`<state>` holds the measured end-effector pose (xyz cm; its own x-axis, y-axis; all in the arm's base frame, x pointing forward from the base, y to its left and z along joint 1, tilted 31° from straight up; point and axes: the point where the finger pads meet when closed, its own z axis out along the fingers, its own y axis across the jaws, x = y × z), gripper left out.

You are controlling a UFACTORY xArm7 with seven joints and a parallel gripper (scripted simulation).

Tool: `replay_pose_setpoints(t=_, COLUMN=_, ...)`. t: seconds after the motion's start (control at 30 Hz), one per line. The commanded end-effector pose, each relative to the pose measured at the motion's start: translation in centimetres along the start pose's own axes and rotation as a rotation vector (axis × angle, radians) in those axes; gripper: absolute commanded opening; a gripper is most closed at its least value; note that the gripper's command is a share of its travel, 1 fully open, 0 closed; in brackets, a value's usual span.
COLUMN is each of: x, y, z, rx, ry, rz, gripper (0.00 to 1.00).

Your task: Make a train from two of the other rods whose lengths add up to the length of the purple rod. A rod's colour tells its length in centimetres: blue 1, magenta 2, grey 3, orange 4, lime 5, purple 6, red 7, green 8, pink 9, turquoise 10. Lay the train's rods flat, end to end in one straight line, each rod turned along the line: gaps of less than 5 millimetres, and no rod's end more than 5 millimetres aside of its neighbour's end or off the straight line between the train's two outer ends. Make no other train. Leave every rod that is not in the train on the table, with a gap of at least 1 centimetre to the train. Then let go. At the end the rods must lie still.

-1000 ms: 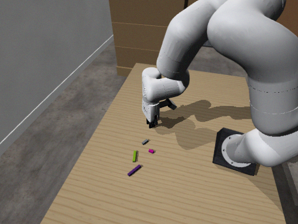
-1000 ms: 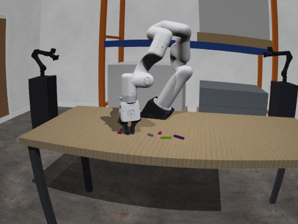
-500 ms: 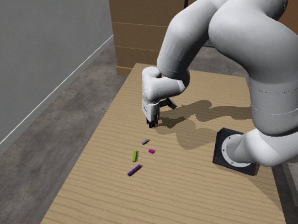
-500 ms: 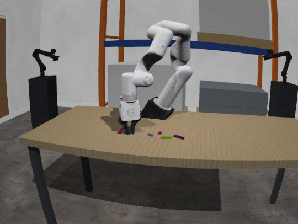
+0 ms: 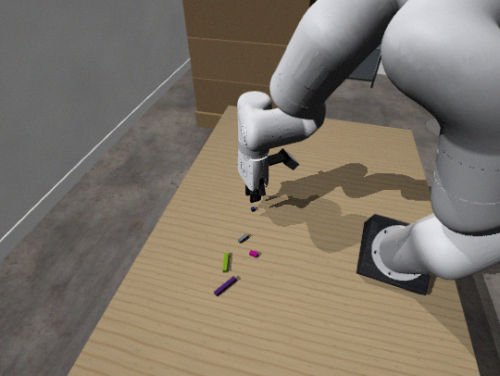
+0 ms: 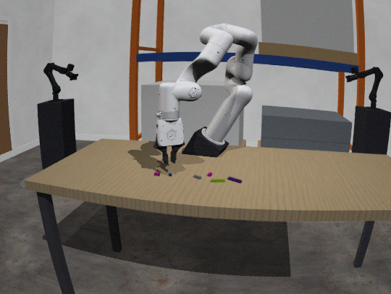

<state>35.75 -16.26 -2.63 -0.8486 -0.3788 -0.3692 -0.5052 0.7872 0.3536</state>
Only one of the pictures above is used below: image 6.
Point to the purple rod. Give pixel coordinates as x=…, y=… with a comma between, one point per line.
x=234, y=179

